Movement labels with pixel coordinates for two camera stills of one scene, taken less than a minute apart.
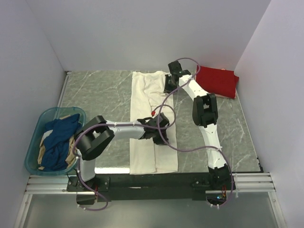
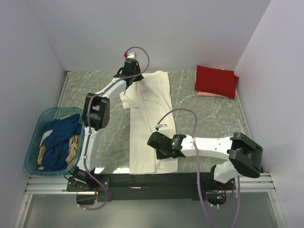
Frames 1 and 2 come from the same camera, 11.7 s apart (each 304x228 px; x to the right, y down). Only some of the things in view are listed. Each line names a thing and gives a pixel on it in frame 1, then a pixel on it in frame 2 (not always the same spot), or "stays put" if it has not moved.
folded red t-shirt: x=220 y=81 stays put
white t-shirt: x=148 y=99 stays put
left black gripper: x=158 y=141 → x=139 y=78
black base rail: x=148 y=186 stays put
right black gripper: x=167 y=89 → x=161 y=156
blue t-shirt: x=55 y=151 stays put
